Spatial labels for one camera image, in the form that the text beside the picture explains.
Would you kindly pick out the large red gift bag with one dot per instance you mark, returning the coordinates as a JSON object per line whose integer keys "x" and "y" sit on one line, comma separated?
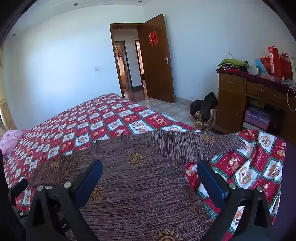
{"x": 285, "y": 67}

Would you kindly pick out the red checkered printed blanket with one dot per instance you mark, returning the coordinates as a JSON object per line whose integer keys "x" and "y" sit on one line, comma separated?
{"x": 104, "y": 115}

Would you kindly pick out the brown knitted sweater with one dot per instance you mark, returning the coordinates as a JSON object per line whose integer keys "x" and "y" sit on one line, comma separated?
{"x": 138, "y": 185}

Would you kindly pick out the tall red gift box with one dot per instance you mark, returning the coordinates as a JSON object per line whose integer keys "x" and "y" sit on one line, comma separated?
{"x": 274, "y": 62}

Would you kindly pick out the black bag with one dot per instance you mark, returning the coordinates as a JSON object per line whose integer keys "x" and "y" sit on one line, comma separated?
{"x": 208, "y": 102}

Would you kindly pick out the purple storage box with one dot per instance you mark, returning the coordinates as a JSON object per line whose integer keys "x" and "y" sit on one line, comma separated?
{"x": 256, "y": 117}

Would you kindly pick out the brown wooden desk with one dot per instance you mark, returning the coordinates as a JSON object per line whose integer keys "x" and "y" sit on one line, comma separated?
{"x": 231, "y": 104}

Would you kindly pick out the pink pillow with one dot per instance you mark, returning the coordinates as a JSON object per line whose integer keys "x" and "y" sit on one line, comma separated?
{"x": 11, "y": 139}

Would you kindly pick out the blue gift bag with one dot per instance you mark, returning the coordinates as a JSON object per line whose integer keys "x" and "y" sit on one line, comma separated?
{"x": 259, "y": 64}

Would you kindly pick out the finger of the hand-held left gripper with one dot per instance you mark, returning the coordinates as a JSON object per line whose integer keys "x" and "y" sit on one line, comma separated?
{"x": 19, "y": 187}

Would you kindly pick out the dark folded clothes stack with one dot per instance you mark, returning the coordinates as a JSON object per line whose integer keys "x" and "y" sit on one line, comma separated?
{"x": 231, "y": 67}

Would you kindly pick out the person's purple garment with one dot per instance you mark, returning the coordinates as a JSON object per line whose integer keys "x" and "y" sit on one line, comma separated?
{"x": 290, "y": 180}

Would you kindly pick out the green folded cloth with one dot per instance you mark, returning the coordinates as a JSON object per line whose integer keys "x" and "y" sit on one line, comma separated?
{"x": 233, "y": 62}

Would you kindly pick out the red paper door decoration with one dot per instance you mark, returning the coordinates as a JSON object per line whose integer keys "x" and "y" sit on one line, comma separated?
{"x": 153, "y": 39}

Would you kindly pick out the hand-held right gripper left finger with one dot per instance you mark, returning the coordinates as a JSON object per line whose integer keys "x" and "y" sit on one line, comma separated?
{"x": 89, "y": 183}

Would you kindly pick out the brown wooden door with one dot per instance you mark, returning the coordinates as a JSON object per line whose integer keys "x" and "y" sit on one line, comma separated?
{"x": 157, "y": 69}

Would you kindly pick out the small red gift bag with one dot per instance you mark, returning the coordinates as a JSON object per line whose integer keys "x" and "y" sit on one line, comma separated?
{"x": 266, "y": 64}

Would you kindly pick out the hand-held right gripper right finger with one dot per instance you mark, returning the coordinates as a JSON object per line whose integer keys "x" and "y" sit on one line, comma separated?
{"x": 212, "y": 183}

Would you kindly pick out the maroon desk cloth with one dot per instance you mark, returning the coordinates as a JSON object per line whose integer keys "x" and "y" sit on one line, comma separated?
{"x": 259, "y": 80}

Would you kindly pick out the brown wooden door frame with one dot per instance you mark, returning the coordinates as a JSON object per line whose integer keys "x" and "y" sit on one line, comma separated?
{"x": 112, "y": 46}

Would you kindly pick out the camouflage cloth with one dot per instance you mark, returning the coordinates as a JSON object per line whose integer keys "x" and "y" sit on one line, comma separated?
{"x": 205, "y": 120}

